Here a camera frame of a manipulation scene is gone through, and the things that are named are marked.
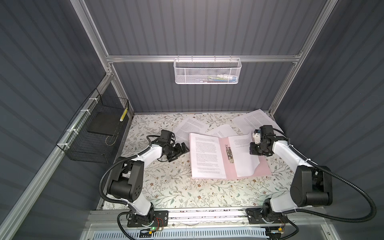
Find pink file folder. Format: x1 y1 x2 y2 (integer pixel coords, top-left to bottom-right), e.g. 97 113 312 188
189 132 273 181

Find printed paper sheet back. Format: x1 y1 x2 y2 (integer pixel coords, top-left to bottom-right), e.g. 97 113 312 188
173 117 209 145

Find printed paper sheets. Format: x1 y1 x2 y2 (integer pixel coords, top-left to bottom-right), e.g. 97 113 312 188
233 109 283 135

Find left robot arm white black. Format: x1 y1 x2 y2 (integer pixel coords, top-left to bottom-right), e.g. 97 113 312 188
99 143 190 219

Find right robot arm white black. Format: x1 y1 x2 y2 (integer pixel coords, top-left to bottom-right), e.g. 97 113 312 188
250 140 333 213

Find floral patterned table mat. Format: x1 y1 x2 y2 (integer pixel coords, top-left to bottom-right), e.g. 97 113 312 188
122 113 294 209

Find yellow marker in basket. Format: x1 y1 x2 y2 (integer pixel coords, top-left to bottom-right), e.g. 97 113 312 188
120 108 128 122

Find markers in white basket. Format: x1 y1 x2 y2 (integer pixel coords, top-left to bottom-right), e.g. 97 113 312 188
196 75 238 84

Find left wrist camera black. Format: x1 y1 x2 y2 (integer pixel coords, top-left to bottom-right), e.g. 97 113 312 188
159 130 176 145

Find black corrugated cable right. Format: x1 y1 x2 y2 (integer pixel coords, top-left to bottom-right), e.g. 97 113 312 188
272 128 377 223

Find black corrugated cable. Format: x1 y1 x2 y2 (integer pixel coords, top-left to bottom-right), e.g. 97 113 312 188
272 128 377 223
98 134 163 206

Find black corrugated cable left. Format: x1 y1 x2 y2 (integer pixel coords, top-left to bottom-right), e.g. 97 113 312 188
98 134 163 206

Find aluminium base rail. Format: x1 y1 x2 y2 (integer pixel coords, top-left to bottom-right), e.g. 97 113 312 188
80 207 341 240

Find white wire mesh basket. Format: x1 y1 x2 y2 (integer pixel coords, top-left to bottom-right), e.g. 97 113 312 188
173 57 242 85

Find black wire basket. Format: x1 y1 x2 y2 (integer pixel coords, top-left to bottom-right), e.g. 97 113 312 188
57 90 130 164

